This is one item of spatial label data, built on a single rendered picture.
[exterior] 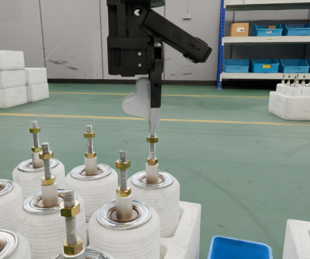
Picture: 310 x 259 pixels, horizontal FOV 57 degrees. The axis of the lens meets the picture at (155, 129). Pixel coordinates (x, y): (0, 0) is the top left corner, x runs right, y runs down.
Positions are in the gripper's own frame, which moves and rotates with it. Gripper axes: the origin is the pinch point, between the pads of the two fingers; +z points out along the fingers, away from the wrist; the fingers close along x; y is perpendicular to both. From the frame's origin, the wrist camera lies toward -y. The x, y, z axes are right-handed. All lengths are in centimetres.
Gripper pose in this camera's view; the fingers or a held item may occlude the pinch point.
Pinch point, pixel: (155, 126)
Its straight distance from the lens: 47.2
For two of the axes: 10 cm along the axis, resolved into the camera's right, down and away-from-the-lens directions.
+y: -10.0, 0.2, -0.7
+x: 0.7, 2.4, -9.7
